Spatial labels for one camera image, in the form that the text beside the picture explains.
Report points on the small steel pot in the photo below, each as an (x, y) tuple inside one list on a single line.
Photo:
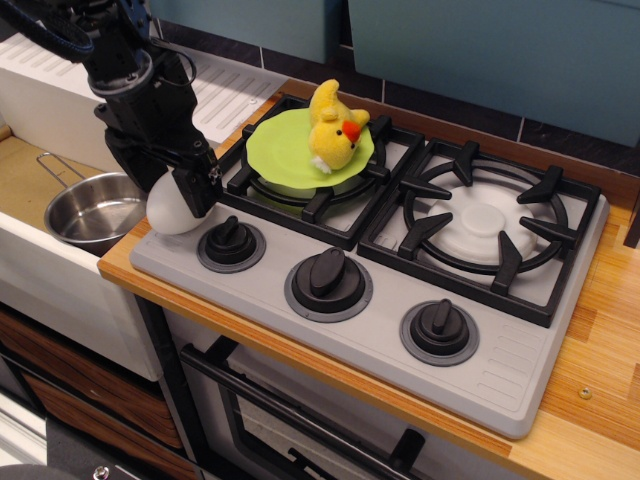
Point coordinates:
[(92, 214)]

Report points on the white toy sink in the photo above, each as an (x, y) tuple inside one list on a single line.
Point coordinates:
[(47, 112)]

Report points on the middle black stove knob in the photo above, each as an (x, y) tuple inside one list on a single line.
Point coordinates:
[(329, 287)]

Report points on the right black burner grate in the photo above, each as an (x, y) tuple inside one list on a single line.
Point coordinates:
[(502, 234)]

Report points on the white egg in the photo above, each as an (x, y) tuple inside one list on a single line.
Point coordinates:
[(167, 211)]

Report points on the wooden drawer front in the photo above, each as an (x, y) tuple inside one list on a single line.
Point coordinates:
[(95, 396)]

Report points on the green plate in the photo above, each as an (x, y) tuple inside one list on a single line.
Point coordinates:
[(278, 151)]

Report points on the left black stove knob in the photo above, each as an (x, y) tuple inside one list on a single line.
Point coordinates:
[(231, 247)]

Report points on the left black burner grate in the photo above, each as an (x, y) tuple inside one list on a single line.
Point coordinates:
[(336, 215)]

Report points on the grey toy stove top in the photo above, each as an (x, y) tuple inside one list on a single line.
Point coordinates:
[(499, 387)]

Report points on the oven door with handle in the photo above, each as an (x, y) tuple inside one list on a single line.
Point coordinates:
[(286, 425)]

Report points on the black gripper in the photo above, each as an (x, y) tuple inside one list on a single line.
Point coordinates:
[(148, 109)]

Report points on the right black stove knob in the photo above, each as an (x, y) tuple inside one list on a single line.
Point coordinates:
[(439, 333)]

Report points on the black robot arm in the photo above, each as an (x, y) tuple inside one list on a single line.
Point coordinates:
[(73, 30)]

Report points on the black burner grate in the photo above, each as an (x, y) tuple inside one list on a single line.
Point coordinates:
[(336, 215), (502, 234)]

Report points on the black stove knob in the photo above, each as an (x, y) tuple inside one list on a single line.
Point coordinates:
[(439, 333), (231, 247), (329, 287)]

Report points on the yellow stuffed duck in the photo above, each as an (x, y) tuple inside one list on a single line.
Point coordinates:
[(335, 128)]

